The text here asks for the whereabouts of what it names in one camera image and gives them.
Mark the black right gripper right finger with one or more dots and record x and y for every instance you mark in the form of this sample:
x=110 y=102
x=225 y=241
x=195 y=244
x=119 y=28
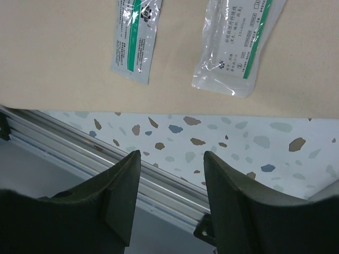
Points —
x=249 y=217

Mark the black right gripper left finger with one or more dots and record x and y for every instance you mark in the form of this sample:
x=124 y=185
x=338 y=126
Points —
x=95 y=216

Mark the beige cloth drape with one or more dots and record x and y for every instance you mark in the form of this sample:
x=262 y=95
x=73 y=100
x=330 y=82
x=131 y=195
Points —
x=56 y=55

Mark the clear suture packet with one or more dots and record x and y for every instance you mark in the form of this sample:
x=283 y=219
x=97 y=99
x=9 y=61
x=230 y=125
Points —
x=233 y=36

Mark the green scalpel blade packet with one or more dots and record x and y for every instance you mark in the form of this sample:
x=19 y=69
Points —
x=134 y=38

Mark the aluminium rail frame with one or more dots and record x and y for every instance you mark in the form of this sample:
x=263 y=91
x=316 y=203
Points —
x=168 y=207

